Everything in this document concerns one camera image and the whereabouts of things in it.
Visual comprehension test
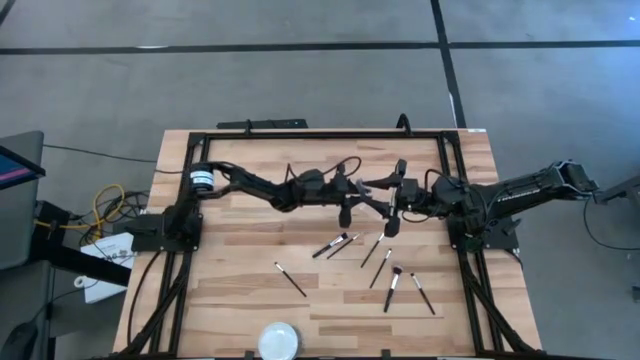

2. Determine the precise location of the black looping floor cable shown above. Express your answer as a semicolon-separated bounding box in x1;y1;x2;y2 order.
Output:
582;197;640;252

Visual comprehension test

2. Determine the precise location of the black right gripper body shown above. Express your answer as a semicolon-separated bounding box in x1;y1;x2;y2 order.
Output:
383;158;407;239

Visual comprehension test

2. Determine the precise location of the black camera cable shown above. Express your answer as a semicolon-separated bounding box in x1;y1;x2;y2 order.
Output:
285;155;363;185
423;168;454;191

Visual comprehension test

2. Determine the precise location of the grey cart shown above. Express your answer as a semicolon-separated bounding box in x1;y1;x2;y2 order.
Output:
0;130;46;271

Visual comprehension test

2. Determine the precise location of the black cable along frame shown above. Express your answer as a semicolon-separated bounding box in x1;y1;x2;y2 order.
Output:
127;249;166;351

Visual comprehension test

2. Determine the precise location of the yellow cable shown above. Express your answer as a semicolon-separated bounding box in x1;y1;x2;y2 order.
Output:
34;183;126;232

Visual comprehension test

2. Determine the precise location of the thin black floor cable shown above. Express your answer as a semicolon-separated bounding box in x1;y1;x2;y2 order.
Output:
42;143;157;164

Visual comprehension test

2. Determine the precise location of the black right camera cable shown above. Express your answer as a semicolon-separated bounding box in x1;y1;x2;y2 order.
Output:
423;168;454;191

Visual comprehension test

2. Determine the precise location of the black left camera cable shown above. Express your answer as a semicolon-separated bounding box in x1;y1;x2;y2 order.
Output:
285;155;363;185

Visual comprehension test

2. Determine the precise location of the black stand beam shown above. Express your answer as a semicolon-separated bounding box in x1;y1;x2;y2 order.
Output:
29;199;132;287

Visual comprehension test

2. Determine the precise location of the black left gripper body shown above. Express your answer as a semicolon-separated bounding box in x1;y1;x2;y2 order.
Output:
336;160;353;230

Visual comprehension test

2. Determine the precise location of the grey metal stand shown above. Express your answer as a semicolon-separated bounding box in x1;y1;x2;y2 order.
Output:
593;174;640;206

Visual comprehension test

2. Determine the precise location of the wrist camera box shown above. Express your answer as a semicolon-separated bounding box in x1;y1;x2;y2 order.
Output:
327;172;347;197
401;177;427;204

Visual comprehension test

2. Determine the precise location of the fluffy pink-tipped powder brush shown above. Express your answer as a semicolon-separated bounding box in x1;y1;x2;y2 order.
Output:
383;264;405;314

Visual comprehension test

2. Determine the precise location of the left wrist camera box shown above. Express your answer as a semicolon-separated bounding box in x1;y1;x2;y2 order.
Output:
327;172;347;197

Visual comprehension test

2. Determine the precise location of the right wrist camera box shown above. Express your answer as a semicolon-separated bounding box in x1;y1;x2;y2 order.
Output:
401;177;427;204

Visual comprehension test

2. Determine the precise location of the thick-handled black makeup brush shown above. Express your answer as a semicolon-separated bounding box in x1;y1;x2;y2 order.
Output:
311;231;350;260

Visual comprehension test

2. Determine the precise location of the black rounded floor object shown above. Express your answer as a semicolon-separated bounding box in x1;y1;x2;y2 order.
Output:
0;319;40;360

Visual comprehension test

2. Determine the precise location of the white round disc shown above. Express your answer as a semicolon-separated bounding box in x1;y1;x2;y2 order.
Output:
256;321;302;360

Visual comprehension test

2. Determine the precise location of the long black bar device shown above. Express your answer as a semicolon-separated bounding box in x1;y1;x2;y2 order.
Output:
216;118;310;131

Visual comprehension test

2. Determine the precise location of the white paper box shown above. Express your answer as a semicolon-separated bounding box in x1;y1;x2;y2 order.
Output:
74;232;137;305

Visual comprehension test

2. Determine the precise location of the screen with purple display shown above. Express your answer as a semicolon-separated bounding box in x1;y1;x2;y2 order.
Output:
0;144;47;191

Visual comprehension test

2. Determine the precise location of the short black makeup pencil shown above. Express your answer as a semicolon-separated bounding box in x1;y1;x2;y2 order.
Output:
360;232;386;269

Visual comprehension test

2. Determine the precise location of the thin black makeup brush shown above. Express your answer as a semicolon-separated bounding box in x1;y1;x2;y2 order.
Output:
369;248;394;290
273;261;308;299
410;272;437;317
326;232;361;261

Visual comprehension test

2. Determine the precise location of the black aluminium table frame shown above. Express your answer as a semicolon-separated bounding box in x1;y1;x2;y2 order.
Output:
119;128;541;360

